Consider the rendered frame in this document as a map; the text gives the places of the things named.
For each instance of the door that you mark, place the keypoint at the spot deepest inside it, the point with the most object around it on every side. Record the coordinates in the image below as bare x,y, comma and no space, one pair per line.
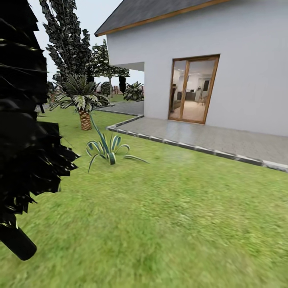
191,88

